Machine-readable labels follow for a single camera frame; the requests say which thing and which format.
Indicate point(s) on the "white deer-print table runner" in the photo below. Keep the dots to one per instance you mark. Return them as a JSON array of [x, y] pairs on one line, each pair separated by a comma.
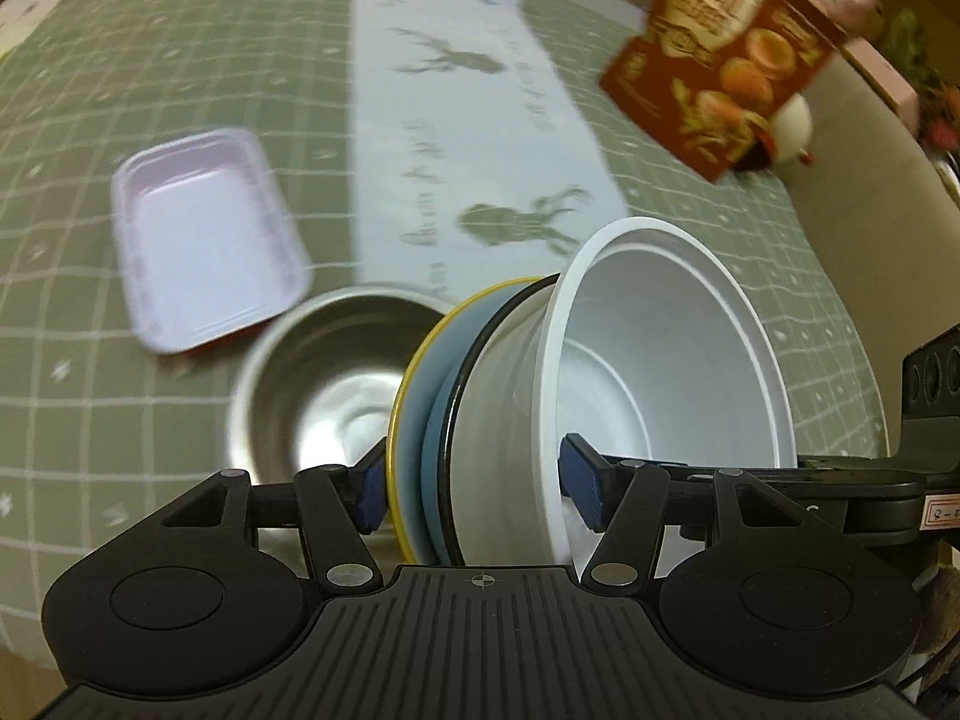
[[450, 150]]

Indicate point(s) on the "brown snack box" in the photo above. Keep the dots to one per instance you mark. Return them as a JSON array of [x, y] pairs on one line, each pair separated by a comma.
[[712, 67]]

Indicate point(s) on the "blue bowl with black rim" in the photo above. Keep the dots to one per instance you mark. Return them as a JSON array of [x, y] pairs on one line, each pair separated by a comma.
[[487, 450]]

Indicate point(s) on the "cream egg-shaped toy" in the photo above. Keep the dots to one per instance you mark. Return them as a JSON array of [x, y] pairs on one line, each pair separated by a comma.
[[795, 124]]

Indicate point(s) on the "lilac rectangular plastic tray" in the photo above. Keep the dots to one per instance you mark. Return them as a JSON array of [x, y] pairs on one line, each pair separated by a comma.
[[202, 240]]

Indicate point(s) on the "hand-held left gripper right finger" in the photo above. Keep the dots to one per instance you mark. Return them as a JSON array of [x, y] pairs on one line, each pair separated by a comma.
[[583, 484]]

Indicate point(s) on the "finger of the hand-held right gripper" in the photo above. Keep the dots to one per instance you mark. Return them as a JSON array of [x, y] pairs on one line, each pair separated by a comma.
[[862, 502]]

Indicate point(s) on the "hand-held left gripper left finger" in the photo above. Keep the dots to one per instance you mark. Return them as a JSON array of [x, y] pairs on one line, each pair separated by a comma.
[[371, 491]]

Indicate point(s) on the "stainless steel bowl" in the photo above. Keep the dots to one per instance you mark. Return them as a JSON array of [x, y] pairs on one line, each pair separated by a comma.
[[315, 390]]

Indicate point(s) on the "green checked tablecloth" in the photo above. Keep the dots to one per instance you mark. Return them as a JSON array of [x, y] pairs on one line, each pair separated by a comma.
[[112, 427]]

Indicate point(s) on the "white plastic bowl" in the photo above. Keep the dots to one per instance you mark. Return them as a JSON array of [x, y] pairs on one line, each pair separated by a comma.
[[660, 360]]

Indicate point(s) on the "blue plate yellow rim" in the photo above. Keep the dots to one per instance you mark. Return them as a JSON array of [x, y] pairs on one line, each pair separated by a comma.
[[409, 450]]

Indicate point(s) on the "pink box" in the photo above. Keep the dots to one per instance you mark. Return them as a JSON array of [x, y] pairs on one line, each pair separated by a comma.
[[885, 79]]

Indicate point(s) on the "artificial flower bunch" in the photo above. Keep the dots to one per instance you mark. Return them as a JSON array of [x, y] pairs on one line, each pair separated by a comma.
[[930, 90]]

